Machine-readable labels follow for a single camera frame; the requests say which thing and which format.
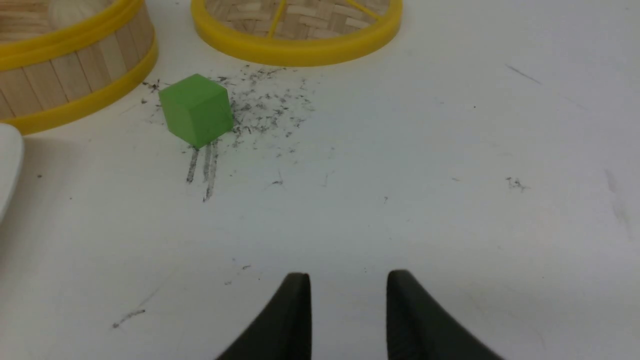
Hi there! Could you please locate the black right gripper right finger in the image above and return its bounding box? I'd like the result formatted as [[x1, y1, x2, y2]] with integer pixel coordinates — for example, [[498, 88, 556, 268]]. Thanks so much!
[[386, 269, 501, 360]]

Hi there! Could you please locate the green cube block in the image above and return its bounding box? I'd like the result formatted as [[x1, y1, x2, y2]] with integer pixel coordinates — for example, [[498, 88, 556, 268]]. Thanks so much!
[[158, 74, 234, 150]]

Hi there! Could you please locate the white square plate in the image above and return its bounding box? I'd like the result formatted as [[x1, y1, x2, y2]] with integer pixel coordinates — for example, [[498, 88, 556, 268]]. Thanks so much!
[[0, 123, 25, 221]]

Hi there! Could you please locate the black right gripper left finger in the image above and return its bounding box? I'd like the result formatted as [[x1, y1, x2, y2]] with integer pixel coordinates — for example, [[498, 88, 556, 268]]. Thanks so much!
[[218, 272, 313, 360]]

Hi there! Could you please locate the bamboo steamer basket yellow rim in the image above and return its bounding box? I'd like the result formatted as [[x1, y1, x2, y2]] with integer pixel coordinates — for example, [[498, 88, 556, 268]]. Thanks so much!
[[0, 0, 158, 135]]

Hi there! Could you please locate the bamboo steamer lid yellow rim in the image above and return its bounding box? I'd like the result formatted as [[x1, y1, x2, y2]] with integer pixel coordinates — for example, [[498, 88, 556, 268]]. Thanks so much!
[[190, 0, 403, 68]]

